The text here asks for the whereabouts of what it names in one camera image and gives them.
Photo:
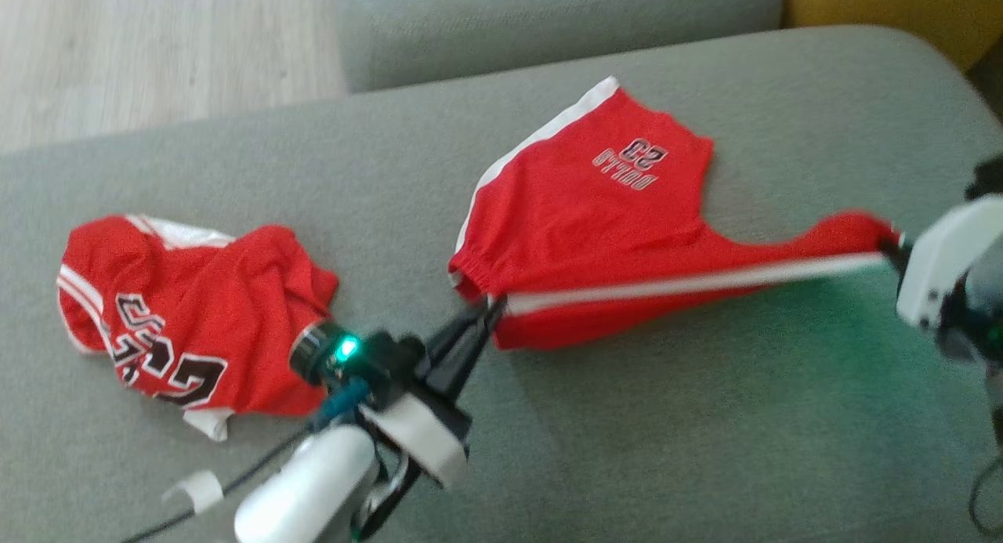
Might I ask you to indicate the red basketball shorts white stripe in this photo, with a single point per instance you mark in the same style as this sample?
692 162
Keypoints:
595 229

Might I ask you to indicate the red basketball jersey black numerals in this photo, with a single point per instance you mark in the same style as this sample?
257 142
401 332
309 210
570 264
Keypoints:
227 308

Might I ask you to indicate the yellow sofa back cushion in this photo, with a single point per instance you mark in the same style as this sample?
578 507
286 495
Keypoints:
893 10

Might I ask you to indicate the large grey sofa ottoman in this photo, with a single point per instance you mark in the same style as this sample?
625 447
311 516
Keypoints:
666 433

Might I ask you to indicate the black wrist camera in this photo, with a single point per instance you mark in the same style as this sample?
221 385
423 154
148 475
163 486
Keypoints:
329 355
989 179

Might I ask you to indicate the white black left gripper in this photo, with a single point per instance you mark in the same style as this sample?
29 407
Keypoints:
423 433

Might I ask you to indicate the grey sofa seat cushion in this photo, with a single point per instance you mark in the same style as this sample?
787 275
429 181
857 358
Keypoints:
548 26

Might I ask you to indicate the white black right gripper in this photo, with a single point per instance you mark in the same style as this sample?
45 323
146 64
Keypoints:
936 269

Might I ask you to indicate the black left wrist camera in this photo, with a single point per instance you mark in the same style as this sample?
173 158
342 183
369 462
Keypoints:
329 355

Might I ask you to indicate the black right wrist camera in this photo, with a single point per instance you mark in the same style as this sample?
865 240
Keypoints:
989 179

